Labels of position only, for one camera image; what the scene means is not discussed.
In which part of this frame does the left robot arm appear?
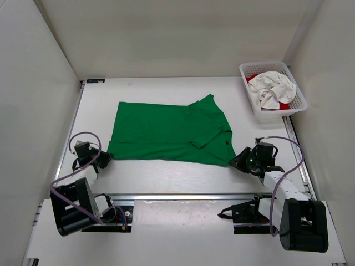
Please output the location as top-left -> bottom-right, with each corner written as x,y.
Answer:
50,141 -> 116,237

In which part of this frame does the small dark label sticker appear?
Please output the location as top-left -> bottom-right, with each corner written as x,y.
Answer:
86,79 -> 105,84

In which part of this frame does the green polo t shirt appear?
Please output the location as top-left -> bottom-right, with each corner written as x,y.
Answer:
108,94 -> 236,167

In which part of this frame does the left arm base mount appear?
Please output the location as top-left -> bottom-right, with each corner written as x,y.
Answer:
92,193 -> 134,233

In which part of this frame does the aluminium front rail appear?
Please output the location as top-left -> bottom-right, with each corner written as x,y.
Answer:
109,193 -> 271,201

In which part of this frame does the white t shirt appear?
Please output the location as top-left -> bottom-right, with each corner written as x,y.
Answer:
247,70 -> 297,111

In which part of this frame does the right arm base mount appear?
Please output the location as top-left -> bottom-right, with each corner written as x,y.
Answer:
217,194 -> 271,235

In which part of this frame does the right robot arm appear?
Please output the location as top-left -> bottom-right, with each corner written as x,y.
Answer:
218,137 -> 329,253

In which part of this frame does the white plastic mesh basket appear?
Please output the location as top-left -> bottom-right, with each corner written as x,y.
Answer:
239,61 -> 308,123

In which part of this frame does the red t shirt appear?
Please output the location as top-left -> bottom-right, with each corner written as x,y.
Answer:
248,73 -> 291,110

